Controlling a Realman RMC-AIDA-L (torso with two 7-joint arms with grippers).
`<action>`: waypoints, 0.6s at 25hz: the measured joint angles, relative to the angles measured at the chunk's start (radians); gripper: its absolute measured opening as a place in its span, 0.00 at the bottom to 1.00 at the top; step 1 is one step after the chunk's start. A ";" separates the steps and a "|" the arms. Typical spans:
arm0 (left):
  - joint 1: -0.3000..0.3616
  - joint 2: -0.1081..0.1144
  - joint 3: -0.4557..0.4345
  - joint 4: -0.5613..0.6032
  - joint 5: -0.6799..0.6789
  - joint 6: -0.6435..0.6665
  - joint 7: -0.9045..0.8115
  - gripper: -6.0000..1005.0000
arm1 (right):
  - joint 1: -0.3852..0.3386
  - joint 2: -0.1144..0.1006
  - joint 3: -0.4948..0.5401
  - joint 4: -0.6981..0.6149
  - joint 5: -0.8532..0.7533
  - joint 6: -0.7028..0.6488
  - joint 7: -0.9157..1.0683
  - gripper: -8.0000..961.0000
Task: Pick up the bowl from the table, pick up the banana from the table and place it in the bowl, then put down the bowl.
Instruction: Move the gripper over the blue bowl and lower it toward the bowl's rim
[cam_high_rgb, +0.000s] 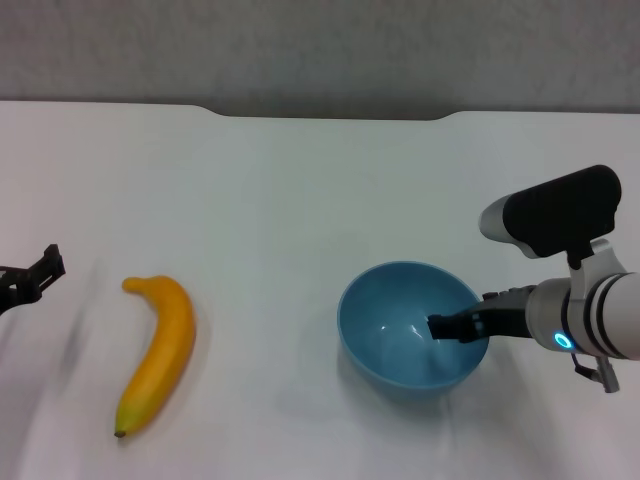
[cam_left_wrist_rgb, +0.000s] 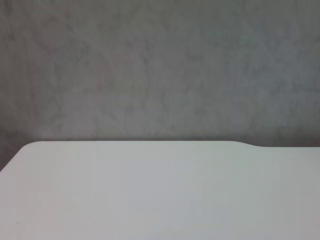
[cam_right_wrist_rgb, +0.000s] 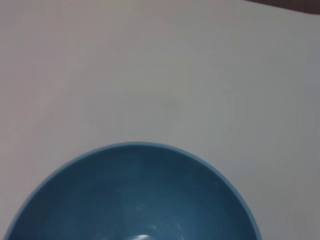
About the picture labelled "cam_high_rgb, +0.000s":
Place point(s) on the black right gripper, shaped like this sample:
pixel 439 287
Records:
pixel 510 317

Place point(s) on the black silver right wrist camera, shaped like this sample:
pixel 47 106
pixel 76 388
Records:
pixel 560 215

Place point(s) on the yellow banana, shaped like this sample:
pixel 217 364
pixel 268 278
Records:
pixel 160 350

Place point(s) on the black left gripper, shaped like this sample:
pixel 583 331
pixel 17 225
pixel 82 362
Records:
pixel 10 292

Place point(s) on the silver right camera mount bracket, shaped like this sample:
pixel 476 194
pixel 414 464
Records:
pixel 602 260

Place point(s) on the blue bowl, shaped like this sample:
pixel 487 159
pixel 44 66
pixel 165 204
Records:
pixel 390 310

